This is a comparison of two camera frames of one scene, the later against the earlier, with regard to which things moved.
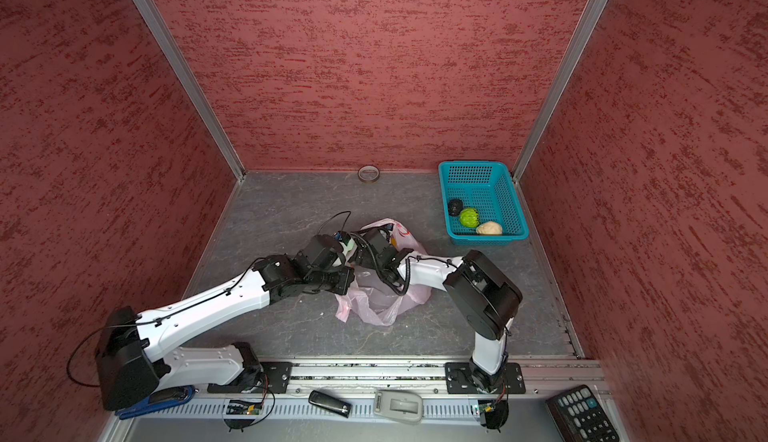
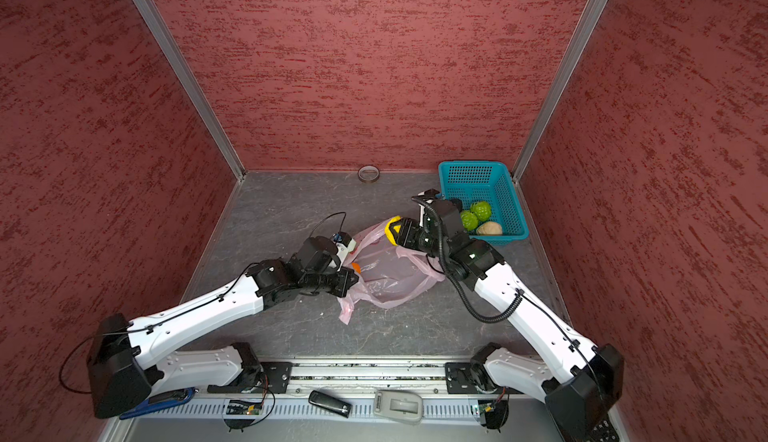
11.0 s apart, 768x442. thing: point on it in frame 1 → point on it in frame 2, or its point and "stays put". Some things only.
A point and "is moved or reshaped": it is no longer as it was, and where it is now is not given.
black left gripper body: x=333 y=280 stays put
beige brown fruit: x=489 y=228 stays put
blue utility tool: x=159 y=399 stays put
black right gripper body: x=367 y=259 → x=420 y=238
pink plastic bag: x=372 y=300 is moved or reshaped
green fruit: x=469 y=217 stays put
